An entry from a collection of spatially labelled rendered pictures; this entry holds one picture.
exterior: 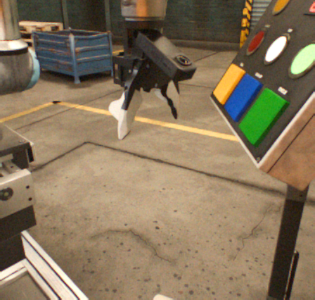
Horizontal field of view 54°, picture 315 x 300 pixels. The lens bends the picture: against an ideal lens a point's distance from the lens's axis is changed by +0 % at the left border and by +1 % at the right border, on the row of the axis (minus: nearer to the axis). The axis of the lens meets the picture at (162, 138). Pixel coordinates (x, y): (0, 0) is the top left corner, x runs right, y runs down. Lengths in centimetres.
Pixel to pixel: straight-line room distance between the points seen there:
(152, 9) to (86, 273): 131
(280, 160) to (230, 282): 118
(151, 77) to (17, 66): 47
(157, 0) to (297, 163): 33
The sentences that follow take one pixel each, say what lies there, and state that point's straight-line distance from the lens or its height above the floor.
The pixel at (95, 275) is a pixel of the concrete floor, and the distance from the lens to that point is 160.
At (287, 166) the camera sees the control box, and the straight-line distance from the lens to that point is 45.
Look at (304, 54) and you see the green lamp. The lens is 49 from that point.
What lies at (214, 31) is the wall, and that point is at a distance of 864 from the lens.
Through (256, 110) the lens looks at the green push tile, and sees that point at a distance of 49.
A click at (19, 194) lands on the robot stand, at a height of 73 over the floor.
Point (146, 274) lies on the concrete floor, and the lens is 158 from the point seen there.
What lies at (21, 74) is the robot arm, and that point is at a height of 98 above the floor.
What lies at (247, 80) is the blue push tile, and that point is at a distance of 58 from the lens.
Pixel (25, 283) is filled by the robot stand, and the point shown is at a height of 21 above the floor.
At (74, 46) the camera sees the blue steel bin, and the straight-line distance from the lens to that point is 498.
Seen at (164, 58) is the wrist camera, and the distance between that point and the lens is 50.
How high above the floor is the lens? 116
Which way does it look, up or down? 24 degrees down
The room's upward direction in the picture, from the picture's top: straight up
